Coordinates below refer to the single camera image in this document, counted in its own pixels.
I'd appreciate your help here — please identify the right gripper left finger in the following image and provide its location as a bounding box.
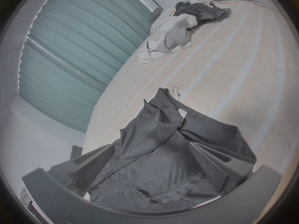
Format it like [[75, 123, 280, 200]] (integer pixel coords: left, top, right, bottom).
[[48, 144, 115, 196]]

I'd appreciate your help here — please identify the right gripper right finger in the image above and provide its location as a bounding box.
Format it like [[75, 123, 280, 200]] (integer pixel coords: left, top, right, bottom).
[[188, 142, 254, 194]]

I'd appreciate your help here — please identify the bed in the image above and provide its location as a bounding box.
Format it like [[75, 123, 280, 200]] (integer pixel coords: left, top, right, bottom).
[[83, 0, 296, 196]]

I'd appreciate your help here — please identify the pile of clothes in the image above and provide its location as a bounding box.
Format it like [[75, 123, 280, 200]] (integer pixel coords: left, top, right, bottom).
[[137, 1, 232, 64]]

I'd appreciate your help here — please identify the black chest of drawers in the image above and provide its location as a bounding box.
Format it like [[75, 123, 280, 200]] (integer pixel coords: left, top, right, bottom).
[[70, 145, 83, 159]]

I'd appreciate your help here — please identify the blue-green curtain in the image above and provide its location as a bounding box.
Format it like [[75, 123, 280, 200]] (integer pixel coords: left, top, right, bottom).
[[24, 0, 157, 88], [17, 40, 110, 133]]

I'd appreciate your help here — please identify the white printed pillow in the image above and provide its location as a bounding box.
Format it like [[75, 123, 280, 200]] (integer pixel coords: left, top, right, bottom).
[[150, 0, 204, 34]]

